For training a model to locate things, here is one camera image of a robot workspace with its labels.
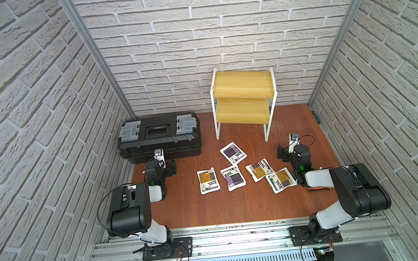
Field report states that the purple coffee bag lower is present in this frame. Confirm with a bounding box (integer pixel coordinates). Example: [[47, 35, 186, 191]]
[[220, 165, 246, 191]]

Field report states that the purple coffee bag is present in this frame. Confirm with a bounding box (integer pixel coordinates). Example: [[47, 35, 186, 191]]
[[220, 142, 247, 165], [220, 165, 246, 191]]

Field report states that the right controller board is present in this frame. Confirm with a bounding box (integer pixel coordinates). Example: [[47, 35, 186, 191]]
[[313, 247, 335, 261]]

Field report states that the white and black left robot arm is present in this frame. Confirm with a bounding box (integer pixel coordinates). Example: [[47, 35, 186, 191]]
[[96, 159, 176, 248]]

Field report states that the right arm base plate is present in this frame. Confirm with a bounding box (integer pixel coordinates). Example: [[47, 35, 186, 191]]
[[288, 225, 343, 247]]

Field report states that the black plastic toolbox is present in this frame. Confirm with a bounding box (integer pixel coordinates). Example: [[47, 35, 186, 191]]
[[117, 112, 202, 164]]

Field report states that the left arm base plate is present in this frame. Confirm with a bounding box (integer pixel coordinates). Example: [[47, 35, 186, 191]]
[[142, 237, 193, 261]]

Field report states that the purple coffee bag upper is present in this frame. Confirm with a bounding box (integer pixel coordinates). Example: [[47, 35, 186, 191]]
[[220, 142, 247, 165]]

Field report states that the white frame wooden two-tier shelf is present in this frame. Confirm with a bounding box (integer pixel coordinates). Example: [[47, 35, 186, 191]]
[[210, 68, 278, 141]]

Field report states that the yellow coffee bag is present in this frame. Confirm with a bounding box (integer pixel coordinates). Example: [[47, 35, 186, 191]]
[[197, 167, 221, 195], [265, 168, 297, 194], [246, 159, 275, 182]]

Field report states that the aluminium rail frame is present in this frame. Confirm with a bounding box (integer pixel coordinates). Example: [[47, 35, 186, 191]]
[[89, 214, 412, 261]]

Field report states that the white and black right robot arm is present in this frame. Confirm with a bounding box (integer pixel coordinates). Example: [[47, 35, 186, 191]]
[[277, 142, 392, 241]]

